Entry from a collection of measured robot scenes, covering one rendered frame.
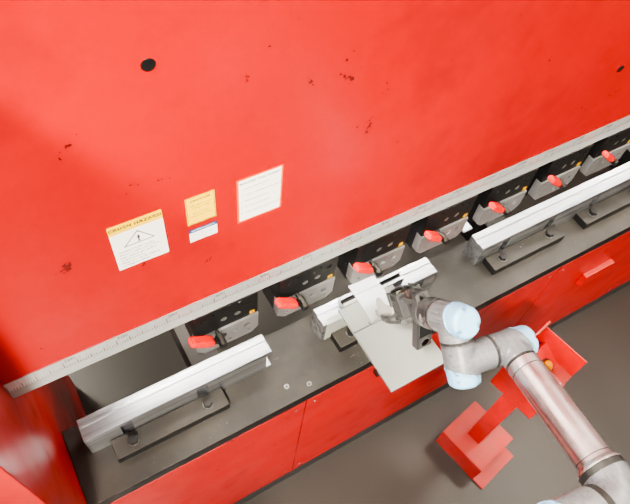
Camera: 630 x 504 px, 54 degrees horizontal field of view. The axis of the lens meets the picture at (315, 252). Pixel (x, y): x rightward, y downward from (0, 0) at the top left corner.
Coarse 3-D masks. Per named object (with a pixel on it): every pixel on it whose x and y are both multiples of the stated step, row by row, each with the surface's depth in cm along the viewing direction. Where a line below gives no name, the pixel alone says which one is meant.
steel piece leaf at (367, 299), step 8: (376, 288) 172; (360, 296) 170; (368, 296) 171; (376, 296) 171; (384, 296) 171; (360, 304) 169; (368, 304) 169; (376, 304) 169; (368, 312) 168; (376, 320) 166
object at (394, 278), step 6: (390, 276) 175; (396, 276) 176; (402, 276) 176; (384, 282) 175; (390, 282) 174; (396, 282) 175; (348, 294) 171; (342, 300) 170; (348, 300) 171; (342, 306) 170
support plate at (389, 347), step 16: (384, 288) 173; (352, 304) 169; (352, 320) 166; (368, 320) 167; (368, 336) 164; (384, 336) 164; (400, 336) 165; (368, 352) 161; (384, 352) 162; (400, 352) 162; (416, 352) 163; (432, 352) 163; (384, 368) 159; (400, 368) 160; (416, 368) 160; (432, 368) 160; (400, 384) 157
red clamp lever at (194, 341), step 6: (216, 330) 132; (192, 336) 126; (198, 336) 126; (204, 336) 128; (210, 336) 129; (216, 336) 132; (222, 336) 132; (192, 342) 125; (198, 342) 125; (204, 342) 126; (210, 342) 128; (216, 342) 130; (222, 342) 131
